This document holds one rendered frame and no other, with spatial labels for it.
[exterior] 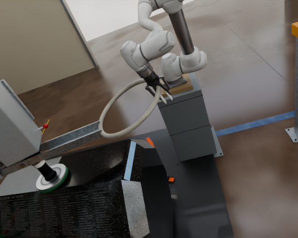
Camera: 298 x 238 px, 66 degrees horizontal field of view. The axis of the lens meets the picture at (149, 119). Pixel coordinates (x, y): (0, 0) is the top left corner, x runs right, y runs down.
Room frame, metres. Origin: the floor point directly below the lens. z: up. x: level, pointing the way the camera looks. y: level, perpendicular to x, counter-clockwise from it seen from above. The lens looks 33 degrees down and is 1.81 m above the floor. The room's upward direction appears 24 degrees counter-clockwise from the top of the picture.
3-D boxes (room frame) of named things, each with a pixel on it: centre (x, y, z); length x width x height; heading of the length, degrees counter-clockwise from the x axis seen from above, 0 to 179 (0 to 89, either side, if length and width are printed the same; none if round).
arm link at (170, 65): (1.88, -0.37, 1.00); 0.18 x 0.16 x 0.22; 63
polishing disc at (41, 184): (1.22, 0.75, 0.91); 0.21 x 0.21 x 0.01
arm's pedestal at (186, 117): (1.88, -0.36, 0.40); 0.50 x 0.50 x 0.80; 76
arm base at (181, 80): (1.88, -0.34, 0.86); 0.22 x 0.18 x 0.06; 87
